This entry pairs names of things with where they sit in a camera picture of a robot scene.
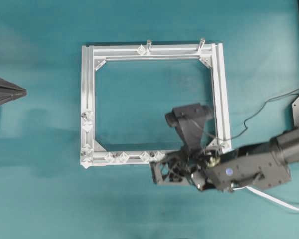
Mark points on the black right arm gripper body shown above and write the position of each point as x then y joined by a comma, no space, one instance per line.
186,167

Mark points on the aluminium pin far corner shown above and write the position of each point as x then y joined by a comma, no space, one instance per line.
201,45

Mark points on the aluminium pin mid rail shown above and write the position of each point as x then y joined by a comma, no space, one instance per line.
148,47

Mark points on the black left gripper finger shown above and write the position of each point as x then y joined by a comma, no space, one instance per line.
10,91

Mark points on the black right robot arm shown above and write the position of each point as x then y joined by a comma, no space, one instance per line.
263,165

